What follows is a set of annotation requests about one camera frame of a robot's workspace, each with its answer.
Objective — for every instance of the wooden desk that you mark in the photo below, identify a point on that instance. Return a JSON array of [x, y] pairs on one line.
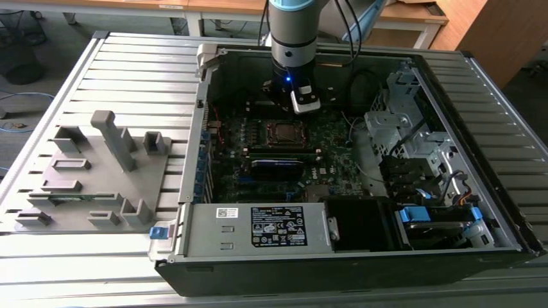
[[411, 16], [85, 2]]

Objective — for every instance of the green RAM stick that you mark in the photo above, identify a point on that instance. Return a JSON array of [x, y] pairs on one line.
[[72, 198]]

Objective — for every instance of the CPU socket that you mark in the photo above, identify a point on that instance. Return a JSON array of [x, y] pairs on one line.
[[273, 145]]

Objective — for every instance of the hard disk in blue carrier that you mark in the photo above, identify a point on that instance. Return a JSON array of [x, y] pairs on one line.
[[412, 214]]

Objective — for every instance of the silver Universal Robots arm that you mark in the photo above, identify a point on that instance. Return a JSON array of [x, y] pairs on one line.
[[293, 32]]

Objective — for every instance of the brown chipset heatsink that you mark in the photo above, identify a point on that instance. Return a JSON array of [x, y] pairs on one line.
[[317, 192]]

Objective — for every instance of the black RAM slot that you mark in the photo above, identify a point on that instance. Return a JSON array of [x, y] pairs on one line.
[[283, 157]]

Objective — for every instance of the blue case latch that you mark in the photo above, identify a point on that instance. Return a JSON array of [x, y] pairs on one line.
[[157, 233]]

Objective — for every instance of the black power connector bundle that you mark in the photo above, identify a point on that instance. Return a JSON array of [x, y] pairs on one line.
[[407, 173]]

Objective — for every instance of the green motherboard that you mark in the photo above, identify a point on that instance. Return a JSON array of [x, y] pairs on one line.
[[337, 160]]

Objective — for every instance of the silver power supply unit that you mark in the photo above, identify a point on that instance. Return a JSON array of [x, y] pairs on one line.
[[205, 234]]

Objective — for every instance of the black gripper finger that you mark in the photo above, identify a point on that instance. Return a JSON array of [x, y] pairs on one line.
[[268, 88]]

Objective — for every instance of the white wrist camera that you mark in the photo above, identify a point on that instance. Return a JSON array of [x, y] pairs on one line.
[[305, 102]]

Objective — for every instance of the black graphics card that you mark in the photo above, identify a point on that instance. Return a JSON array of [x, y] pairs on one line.
[[276, 170]]

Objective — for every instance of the silver metal drive cage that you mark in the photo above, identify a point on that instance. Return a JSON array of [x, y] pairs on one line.
[[385, 128]]

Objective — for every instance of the grey parts rack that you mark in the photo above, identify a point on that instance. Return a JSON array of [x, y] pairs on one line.
[[107, 192]]

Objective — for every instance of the silver CPU plate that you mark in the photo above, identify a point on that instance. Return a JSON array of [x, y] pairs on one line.
[[287, 131]]

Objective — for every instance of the black open PC case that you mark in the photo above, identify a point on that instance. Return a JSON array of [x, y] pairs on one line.
[[299, 279]]

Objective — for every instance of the black round bin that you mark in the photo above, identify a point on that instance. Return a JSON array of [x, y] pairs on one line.
[[21, 70]]

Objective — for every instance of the wooden cabinet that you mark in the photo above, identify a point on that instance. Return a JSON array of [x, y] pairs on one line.
[[505, 32]]

